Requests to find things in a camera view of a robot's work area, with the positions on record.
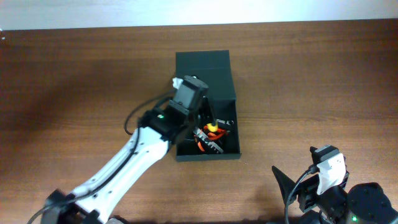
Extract yellow black screwdriver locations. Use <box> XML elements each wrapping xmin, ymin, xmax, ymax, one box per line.
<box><xmin>206</xmin><ymin>122</ymin><xmax>218</xmax><ymax>133</ymax></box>

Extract small red cutting pliers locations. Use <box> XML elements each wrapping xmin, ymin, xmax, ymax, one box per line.
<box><xmin>202</xmin><ymin>126</ymin><xmax>231</xmax><ymax>145</ymax></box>

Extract silver double ring wrench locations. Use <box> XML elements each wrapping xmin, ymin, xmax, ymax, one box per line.
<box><xmin>216</xmin><ymin>119</ymin><xmax>234</xmax><ymax>126</ymax></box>

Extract orange black long-nose pliers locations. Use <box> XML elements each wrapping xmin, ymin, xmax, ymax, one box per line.
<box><xmin>193</xmin><ymin>135</ymin><xmax>218</xmax><ymax>154</ymax></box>

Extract orange screwdriver bit holder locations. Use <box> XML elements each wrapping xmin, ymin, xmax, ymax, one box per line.
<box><xmin>193</xmin><ymin>128</ymin><xmax>224</xmax><ymax>154</ymax></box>

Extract black box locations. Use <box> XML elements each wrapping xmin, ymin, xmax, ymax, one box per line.
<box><xmin>175</xmin><ymin>50</ymin><xmax>241</xmax><ymax>162</ymax></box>

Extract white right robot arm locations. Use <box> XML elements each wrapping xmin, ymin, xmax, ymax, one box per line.
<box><xmin>272</xmin><ymin>166</ymin><xmax>397</xmax><ymax>224</ymax></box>

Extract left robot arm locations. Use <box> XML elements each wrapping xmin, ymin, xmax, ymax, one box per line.
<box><xmin>29</xmin><ymin>76</ymin><xmax>212</xmax><ymax>223</ymax></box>

